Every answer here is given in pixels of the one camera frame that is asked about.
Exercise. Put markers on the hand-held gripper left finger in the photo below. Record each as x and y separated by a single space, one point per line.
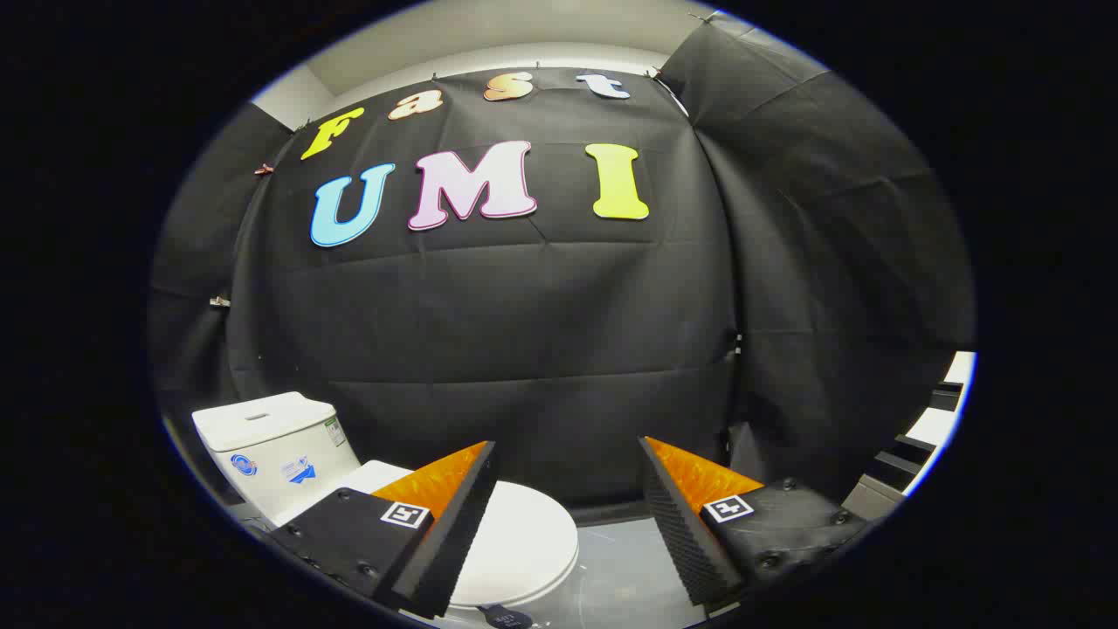
454 542

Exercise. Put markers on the black white striped board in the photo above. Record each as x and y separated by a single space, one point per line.
900 463

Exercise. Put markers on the black backdrop cloth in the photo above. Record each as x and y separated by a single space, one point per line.
524 306

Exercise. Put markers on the white toilet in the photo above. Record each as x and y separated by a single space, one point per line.
271 454

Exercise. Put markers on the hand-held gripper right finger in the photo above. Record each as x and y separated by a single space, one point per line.
681 542

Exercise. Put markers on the white toilet lid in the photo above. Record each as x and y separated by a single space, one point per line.
524 542

